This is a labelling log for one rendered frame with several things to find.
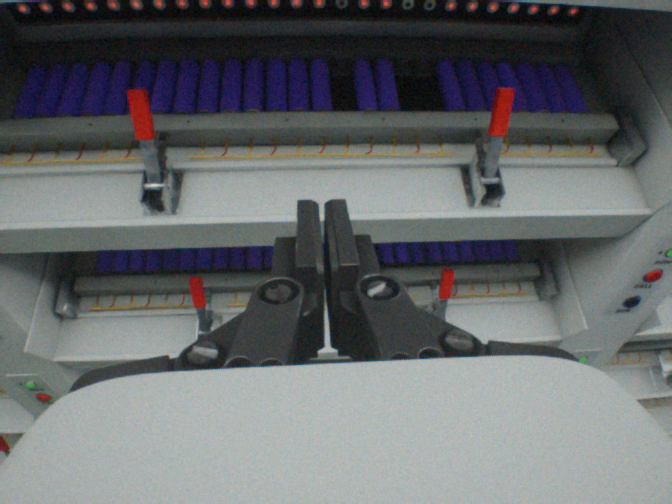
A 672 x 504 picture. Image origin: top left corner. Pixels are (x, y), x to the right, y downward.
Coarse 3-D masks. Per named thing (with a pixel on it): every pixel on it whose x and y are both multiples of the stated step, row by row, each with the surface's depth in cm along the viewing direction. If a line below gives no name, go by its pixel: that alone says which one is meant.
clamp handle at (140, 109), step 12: (132, 96) 28; (144, 96) 28; (132, 108) 28; (144, 108) 28; (144, 120) 29; (144, 132) 29; (144, 144) 30; (144, 156) 30; (156, 156) 31; (156, 168) 31; (156, 180) 31
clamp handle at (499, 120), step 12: (504, 96) 30; (492, 108) 31; (504, 108) 30; (492, 120) 31; (504, 120) 31; (492, 132) 31; (504, 132) 31; (492, 144) 32; (492, 156) 32; (480, 168) 34; (492, 168) 33
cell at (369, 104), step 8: (360, 64) 38; (368, 64) 38; (360, 72) 38; (368, 72) 38; (360, 80) 37; (368, 80) 37; (360, 88) 37; (368, 88) 37; (360, 96) 37; (368, 96) 36; (360, 104) 37; (368, 104) 36; (376, 104) 37
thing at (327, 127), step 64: (0, 128) 33; (64, 128) 33; (128, 128) 33; (192, 128) 34; (256, 128) 34; (320, 128) 34; (384, 128) 35; (448, 128) 35; (512, 128) 35; (576, 128) 36
